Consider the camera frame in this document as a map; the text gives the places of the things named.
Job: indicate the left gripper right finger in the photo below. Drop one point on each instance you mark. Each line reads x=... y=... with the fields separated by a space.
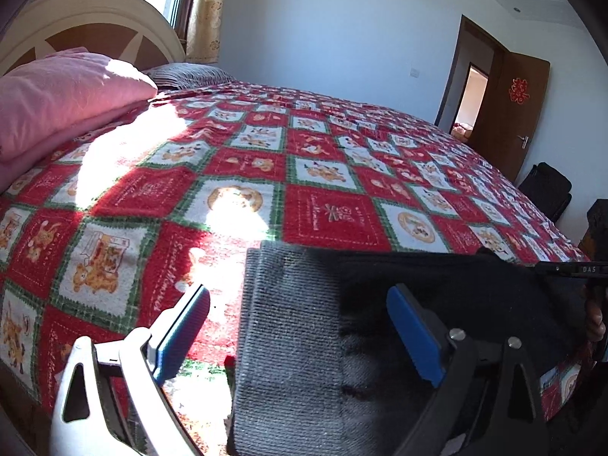
x=486 y=398

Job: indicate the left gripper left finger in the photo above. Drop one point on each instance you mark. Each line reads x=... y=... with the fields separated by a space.
x=87 y=418

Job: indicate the black pants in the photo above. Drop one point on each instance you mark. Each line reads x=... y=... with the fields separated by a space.
x=320 y=368

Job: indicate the person's hand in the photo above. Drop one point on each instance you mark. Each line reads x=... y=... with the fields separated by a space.
x=595 y=327

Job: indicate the wooden cabinet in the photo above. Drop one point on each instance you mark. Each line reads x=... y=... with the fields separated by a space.
x=594 y=243

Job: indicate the black folding chair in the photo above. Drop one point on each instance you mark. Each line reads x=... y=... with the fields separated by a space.
x=548 y=190

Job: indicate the red patchwork bedspread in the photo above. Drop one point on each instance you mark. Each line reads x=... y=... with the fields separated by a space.
x=107 y=226

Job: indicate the red door decoration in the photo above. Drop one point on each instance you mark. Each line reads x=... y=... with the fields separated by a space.
x=519 y=91

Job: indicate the brown wooden door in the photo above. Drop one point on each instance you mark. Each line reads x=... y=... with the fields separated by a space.
x=503 y=130

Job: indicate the pink pillow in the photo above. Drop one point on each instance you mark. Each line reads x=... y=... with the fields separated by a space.
x=48 y=101

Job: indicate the striped grey pillow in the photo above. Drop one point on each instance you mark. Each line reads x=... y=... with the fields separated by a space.
x=187 y=76

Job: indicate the yellow lace curtain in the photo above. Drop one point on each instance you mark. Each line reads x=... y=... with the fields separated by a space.
x=202 y=44

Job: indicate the cream wooden headboard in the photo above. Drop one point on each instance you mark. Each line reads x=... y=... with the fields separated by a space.
x=129 y=30

